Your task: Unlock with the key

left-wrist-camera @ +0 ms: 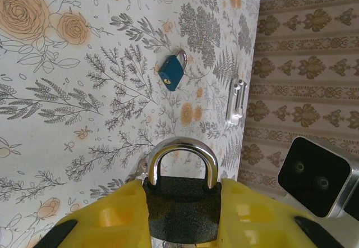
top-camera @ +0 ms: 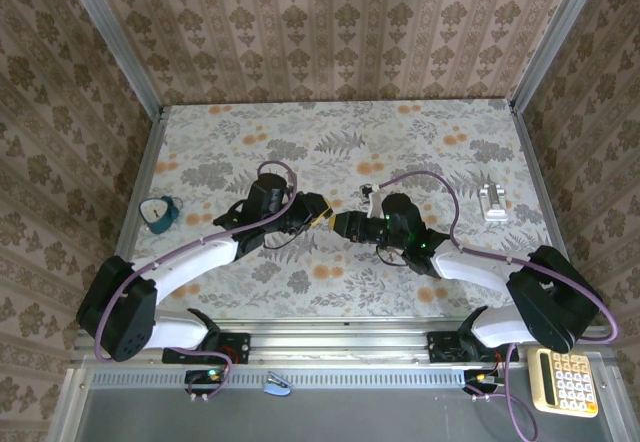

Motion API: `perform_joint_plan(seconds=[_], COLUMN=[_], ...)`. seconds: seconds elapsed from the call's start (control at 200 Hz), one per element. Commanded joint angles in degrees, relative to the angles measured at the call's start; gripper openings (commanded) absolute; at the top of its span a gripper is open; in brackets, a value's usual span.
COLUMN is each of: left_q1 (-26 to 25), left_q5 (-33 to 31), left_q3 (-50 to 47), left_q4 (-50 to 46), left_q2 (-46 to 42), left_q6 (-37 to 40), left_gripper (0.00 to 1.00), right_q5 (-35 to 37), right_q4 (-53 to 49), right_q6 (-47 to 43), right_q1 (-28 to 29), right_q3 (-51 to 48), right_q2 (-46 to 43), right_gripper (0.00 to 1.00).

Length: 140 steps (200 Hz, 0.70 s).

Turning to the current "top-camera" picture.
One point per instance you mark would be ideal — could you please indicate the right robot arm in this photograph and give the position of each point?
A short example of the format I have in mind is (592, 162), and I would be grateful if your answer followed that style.
(475, 269)

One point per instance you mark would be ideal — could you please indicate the black controller box green light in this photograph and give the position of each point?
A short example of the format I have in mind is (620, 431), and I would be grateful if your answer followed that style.
(207, 379)

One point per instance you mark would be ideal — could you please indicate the aluminium frame post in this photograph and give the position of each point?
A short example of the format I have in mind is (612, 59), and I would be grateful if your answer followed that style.
(112, 37)
(555, 37)

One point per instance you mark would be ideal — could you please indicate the black controller box orange light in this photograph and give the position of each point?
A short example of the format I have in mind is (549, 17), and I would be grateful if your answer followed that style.
(482, 381)

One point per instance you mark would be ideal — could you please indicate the cream calculator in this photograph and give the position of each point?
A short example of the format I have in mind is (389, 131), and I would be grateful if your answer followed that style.
(562, 384)

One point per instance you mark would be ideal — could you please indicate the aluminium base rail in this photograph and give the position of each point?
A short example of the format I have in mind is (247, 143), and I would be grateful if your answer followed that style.
(340, 344)

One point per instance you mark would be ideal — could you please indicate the aluminium table side rail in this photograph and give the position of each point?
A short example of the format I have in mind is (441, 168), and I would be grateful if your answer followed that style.
(537, 177)
(145, 187)

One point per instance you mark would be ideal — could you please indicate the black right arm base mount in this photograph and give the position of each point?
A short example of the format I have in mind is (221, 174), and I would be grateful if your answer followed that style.
(450, 347)

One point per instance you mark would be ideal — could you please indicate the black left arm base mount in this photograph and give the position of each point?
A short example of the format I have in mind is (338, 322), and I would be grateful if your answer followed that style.
(235, 347)

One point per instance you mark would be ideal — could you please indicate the teal padlock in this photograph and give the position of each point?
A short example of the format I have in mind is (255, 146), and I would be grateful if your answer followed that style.
(162, 217)

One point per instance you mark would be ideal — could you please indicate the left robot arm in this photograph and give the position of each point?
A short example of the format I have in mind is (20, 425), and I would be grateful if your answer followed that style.
(200, 257)

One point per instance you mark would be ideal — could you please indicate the blue white clip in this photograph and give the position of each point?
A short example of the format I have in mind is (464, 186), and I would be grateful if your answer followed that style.
(276, 386)

